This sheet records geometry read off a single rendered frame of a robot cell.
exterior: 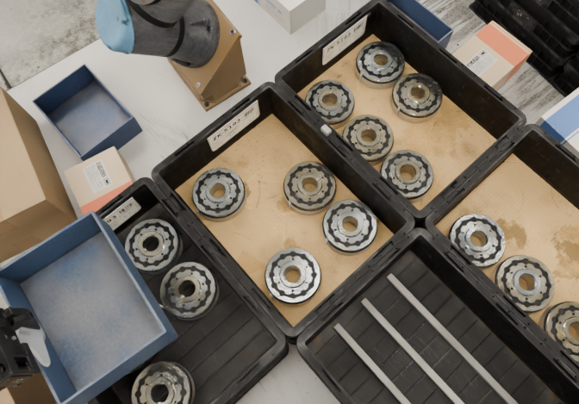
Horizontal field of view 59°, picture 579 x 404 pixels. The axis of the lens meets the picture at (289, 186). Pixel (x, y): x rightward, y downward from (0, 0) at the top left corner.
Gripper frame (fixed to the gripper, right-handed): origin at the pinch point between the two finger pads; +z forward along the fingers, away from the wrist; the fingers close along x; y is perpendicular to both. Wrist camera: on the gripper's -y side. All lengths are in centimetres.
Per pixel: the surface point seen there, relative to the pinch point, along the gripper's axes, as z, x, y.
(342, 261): 32, 42, 11
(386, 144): 31, 63, -3
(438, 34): 47, 97, -23
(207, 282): 27.4, 19.1, 0.0
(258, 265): 31.0, 28.4, 2.2
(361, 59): 31, 71, -22
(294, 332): 20.8, 27.4, 16.9
